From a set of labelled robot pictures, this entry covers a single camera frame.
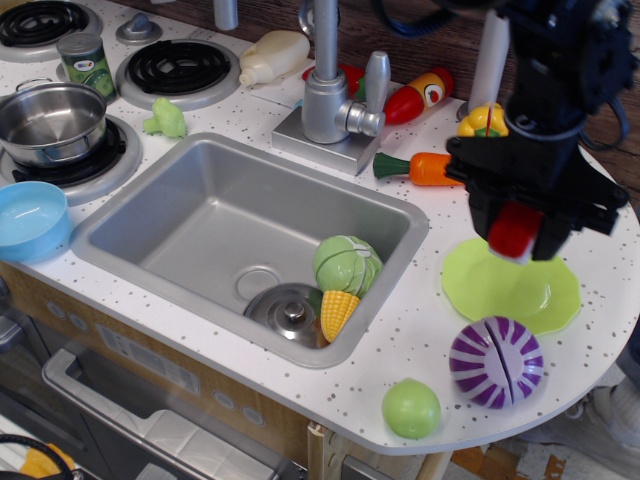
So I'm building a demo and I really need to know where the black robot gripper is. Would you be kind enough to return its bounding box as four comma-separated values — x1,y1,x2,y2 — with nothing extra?
446,117,629,261

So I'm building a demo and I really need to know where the red white toy sushi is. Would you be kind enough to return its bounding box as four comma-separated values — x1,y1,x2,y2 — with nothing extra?
487,201,544,265

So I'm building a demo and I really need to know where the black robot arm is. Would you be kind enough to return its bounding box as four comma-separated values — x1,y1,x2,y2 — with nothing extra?
372,1,638,263

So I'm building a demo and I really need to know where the light green plastic plate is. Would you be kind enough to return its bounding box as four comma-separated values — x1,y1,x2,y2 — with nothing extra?
441,239,581,335

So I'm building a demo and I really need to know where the yellow toy bell pepper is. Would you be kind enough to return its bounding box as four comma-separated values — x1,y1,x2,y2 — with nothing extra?
457,103,509,138

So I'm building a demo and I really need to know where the orange toy carrot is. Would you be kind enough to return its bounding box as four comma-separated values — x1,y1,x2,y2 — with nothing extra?
373,152,461,187

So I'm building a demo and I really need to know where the purple white toy onion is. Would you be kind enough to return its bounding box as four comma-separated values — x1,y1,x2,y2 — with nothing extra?
449,316,544,409

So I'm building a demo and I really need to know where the red toy ketchup bottle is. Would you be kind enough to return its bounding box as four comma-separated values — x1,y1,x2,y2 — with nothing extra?
384,67,454,125

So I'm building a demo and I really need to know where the green toy cabbage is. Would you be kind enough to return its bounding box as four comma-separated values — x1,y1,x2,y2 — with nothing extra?
312,235,383,298

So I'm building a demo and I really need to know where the yellow toy corn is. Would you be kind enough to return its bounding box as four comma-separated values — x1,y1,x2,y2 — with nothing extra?
320,290,360,343

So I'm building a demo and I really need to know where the silver toy faucet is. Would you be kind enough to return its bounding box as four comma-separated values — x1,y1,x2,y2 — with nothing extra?
272,1,391,175

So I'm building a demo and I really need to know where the red toy pepper behind faucet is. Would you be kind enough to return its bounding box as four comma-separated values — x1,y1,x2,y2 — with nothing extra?
301,63,366,101

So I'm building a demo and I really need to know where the green toy lime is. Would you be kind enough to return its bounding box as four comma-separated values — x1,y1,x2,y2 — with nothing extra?
381,378,441,439

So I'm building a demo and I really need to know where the steel pot lid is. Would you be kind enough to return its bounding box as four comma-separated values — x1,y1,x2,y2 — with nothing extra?
244,283,327,349

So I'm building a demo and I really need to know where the cream toy mayonnaise bottle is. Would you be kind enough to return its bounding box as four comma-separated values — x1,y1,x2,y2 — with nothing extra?
239,30,310,86

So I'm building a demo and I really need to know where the silver toy sink basin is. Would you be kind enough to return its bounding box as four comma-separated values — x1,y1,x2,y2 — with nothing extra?
72,133,428,368

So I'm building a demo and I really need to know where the black coil burner rear right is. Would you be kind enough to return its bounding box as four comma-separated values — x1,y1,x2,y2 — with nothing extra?
116,39,240,111

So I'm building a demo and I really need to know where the black coil burner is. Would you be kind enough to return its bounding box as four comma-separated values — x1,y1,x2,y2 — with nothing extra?
1,1,102,63
116,39,240,111
1,115,143,206

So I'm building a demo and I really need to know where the light green toy broccoli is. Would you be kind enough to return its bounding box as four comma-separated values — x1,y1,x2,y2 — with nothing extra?
143,97,187,138

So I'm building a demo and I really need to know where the silver stove knob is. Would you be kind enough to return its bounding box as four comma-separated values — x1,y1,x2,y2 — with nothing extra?
116,13,163,45

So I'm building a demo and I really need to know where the black coil burner front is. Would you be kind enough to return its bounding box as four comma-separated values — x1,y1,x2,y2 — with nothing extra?
1,115,143,206

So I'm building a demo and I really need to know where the green toy can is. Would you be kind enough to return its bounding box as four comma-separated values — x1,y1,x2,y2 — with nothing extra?
56,32,117,103

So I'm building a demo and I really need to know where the light blue plastic bowl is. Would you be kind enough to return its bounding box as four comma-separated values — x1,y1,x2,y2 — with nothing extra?
1,181,72,263

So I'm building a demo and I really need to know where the steel cooking pot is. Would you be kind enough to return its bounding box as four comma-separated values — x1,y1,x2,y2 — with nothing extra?
1,81,107,168

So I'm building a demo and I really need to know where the black coil burner rear left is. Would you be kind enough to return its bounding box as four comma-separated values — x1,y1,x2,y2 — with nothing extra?
1,1,102,63

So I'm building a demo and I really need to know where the yellow object lower left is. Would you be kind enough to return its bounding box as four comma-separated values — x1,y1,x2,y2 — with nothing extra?
19,444,76,479

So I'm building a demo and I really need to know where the silver vertical post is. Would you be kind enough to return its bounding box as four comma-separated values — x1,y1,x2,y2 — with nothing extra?
457,10,510,121

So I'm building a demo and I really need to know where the silver post top centre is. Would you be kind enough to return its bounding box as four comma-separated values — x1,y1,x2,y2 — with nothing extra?
213,0,239,31

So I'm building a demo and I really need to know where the toy oven door handle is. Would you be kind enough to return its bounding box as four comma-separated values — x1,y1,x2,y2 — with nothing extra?
42,349,308,479

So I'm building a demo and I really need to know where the black cable lower left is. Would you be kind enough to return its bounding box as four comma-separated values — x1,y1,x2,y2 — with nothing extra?
0,433,84,480

